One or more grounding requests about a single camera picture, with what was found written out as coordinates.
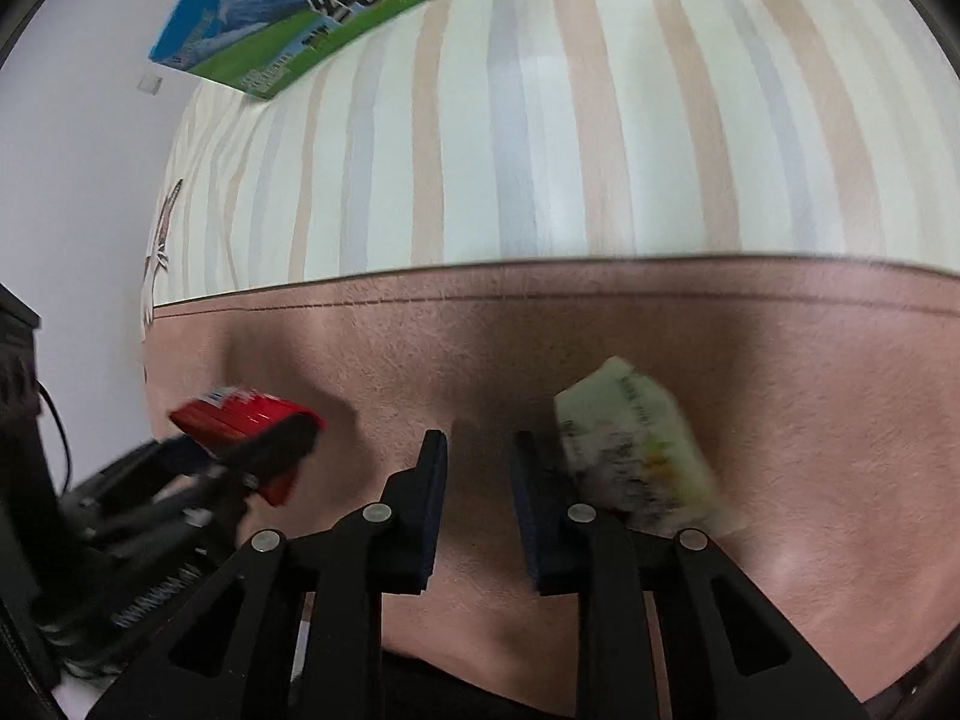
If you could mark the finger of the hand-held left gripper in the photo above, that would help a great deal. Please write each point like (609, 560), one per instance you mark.
(176, 457)
(274, 450)

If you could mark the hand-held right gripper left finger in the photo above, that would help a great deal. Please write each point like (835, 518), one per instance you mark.
(431, 517)

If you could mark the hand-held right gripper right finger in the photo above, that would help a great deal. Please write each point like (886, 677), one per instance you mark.
(529, 517)

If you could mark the red snack packet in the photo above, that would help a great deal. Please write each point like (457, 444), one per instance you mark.
(240, 409)

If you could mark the pale green snack packet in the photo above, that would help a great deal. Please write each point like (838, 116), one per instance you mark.
(637, 450)

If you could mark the black furniture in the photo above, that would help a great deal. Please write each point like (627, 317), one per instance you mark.
(19, 465)

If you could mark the striped bed sheet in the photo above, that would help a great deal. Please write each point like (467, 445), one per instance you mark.
(562, 127)

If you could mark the white wall switch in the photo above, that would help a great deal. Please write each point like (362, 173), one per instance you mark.
(150, 81)

